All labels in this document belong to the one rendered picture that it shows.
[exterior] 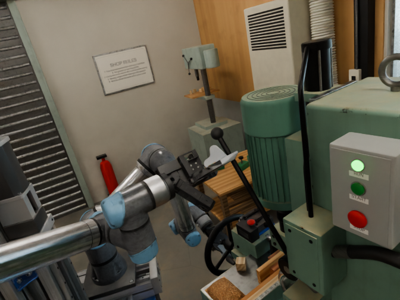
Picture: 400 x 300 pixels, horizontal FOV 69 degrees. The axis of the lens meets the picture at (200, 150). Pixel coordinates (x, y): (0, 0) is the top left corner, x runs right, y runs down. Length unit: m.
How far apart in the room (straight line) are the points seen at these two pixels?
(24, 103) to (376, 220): 3.42
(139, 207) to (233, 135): 2.64
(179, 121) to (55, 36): 1.72
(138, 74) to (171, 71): 0.43
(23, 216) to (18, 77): 2.74
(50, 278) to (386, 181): 0.91
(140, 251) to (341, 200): 0.46
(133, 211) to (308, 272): 0.40
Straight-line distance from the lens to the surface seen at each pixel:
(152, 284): 1.40
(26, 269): 0.75
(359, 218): 0.53
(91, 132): 3.72
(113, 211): 0.68
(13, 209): 0.97
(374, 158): 0.48
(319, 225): 0.62
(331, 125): 0.57
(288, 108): 0.72
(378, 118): 0.53
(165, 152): 1.28
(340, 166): 0.51
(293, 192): 0.77
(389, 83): 0.62
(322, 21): 2.26
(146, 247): 0.75
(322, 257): 0.63
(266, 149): 0.76
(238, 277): 1.09
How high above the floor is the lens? 1.68
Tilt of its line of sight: 21 degrees down
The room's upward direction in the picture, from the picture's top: 12 degrees counter-clockwise
